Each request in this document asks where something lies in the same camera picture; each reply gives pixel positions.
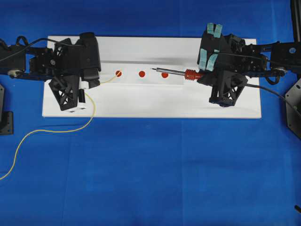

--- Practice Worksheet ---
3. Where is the large white foam board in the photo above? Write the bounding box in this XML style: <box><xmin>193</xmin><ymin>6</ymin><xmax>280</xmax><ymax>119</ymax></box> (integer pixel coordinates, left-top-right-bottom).
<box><xmin>42</xmin><ymin>36</ymin><xmax>261</xmax><ymax>119</ymax></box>

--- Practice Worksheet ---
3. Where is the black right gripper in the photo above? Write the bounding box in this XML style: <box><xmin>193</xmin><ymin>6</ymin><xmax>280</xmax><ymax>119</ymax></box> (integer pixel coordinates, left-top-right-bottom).
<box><xmin>199</xmin><ymin>34</ymin><xmax>268</xmax><ymax>107</ymax></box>

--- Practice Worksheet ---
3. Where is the black camera cable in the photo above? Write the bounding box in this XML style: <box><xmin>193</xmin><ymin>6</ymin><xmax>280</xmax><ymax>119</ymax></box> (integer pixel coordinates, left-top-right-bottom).
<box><xmin>0</xmin><ymin>37</ymin><xmax>83</xmax><ymax>63</ymax></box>

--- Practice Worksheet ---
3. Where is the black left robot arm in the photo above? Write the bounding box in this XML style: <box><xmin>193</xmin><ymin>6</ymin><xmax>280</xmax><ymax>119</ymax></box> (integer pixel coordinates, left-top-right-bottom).
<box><xmin>0</xmin><ymin>36</ymin><xmax>79</xmax><ymax>111</ymax></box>

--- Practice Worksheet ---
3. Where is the black soldering iron cord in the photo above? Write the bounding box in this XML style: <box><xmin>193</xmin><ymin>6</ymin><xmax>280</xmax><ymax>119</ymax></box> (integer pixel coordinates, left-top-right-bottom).
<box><xmin>246</xmin><ymin>82</ymin><xmax>301</xmax><ymax>113</ymax></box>

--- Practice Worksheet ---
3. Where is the yellow solder wire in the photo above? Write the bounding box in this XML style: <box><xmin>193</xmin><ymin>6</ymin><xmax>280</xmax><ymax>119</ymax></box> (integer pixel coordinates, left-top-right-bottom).
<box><xmin>0</xmin><ymin>70</ymin><xmax>122</xmax><ymax>181</ymax></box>

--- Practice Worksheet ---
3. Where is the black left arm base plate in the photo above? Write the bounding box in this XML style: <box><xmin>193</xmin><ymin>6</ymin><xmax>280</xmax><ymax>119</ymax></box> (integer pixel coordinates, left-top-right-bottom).
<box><xmin>0</xmin><ymin>85</ymin><xmax>14</xmax><ymax>136</ymax></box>

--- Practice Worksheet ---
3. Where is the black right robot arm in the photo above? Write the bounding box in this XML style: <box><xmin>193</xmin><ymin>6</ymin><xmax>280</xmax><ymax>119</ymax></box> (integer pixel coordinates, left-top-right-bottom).
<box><xmin>197</xmin><ymin>31</ymin><xmax>301</xmax><ymax>107</ymax></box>

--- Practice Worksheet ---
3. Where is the blue table cloth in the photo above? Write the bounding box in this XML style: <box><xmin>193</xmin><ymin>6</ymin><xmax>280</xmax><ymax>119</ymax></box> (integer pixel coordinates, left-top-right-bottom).
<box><xmin>0</xmin><ymin>0</ymin><xmax>301</xmax><ymax>226</ymax></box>

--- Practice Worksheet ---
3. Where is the orange handled soldering iron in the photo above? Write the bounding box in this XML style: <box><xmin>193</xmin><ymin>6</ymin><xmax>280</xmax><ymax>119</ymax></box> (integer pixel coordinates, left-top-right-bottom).
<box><xmin>153</xmin><ymin>68</ymin><xmax>204</xmax><ymax>81</ymax></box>

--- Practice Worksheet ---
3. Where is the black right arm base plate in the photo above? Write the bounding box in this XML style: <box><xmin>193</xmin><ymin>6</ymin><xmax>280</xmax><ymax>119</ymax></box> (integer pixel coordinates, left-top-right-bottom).
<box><xmin>285</xmin><ymin>79</ymin><xmax>301</xmax><ymax>139</ymax></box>

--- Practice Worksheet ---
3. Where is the small white raised plate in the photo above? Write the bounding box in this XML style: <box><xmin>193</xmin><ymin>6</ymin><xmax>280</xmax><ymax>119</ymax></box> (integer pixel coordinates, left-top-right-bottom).
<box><xmin>99</xmin><ymin>61</ymin><xmax>184</xmax><ymax>86</ymax></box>

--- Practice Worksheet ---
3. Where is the taped black right wrist camera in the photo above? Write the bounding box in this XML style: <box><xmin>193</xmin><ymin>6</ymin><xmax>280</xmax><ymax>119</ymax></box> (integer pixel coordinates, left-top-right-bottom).
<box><xmin>197</xmin><ymin>23</ymin><xmax>222</xmax><ymax>72</ymax></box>

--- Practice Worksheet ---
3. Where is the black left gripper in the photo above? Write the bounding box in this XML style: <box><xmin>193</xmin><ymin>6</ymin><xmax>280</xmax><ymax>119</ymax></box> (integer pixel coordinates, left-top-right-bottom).
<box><xmin>29</xmin><ymin>38</ymin><xmax>82</xmax><ymax>111</ymax></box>

